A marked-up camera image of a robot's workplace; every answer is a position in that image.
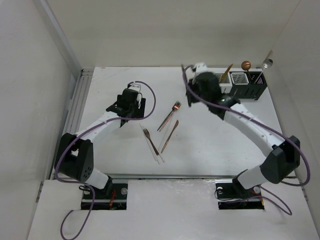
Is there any white utensil caddy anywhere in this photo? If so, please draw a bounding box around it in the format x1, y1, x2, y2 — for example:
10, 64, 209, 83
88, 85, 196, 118
215, 72, 233, 94

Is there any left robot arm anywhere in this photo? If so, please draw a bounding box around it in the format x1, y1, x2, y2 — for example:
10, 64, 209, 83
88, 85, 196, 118
54, 88, 146, 199

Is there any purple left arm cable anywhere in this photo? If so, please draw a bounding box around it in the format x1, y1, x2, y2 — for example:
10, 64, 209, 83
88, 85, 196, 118
54, 81, 157, 240

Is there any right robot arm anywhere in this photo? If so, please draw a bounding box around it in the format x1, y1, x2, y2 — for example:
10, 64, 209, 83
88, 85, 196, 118
186, 70, 300, 199

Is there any clear chopstick under knife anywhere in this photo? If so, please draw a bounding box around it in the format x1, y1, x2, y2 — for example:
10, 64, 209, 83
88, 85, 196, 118
158, 113, 174, 151

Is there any aluminium table edge rail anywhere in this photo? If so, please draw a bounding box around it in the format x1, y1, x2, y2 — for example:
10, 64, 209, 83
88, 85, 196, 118
47, 68, 94, 180

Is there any copper round spoon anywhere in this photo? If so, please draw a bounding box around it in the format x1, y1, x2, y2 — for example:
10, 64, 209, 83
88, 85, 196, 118
241, 60, 252, 82

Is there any clear chopstick beside fork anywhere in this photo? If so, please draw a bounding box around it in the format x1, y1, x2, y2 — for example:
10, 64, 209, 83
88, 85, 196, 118
140, 125, 165, 164

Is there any clear chopstick left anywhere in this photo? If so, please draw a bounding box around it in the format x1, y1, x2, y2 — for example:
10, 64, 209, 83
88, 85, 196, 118
139, 123, 160, 165

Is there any silver spoon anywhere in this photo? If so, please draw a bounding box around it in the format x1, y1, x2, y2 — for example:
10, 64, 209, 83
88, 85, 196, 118
254, 58, 274, 84

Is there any gold knife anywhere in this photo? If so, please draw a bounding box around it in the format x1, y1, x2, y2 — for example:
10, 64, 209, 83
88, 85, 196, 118
220, 64, 233, 84

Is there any copper four-tine fork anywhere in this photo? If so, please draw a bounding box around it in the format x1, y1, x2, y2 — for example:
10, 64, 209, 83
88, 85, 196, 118
157, 101, 181, 132

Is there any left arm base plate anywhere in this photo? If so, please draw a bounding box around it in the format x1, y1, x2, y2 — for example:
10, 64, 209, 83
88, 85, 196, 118
78, 181, 129, 211

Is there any black utensil caddy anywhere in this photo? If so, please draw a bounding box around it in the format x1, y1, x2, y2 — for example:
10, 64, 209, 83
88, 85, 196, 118
229, 71, 268, 101

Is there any copper knife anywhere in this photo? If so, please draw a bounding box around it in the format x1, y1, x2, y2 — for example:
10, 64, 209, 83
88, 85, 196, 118
161, 120, 179, 153

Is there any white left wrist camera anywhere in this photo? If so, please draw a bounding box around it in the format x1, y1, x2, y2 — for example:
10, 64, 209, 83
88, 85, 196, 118
127, 83, 142, 93

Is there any small copper three-tine fork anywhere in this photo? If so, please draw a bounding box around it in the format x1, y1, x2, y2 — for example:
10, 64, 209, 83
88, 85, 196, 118
142, 128, 159, 156

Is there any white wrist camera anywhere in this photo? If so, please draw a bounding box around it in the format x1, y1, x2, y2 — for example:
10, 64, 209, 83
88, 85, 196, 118
127, 83, 142, 93
191, 62, 208, 78

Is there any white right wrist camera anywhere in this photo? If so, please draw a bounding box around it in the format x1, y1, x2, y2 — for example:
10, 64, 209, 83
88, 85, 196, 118
191, 62, 208, 78

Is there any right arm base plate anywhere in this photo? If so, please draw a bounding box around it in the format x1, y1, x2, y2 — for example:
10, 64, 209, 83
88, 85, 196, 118
214, 181, 265, 210

